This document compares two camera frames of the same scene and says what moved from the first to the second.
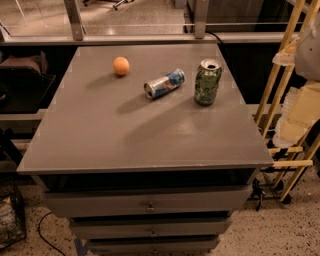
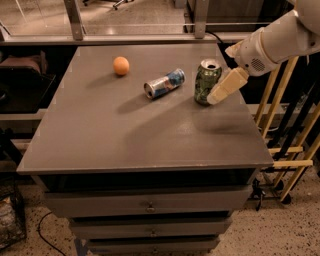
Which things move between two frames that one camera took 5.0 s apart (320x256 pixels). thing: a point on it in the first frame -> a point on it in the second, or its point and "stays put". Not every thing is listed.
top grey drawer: [120, 200] stays put
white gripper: [309, 55] -> [250, 55]
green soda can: [207, 81] stays put
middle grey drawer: [150, 227] stays put
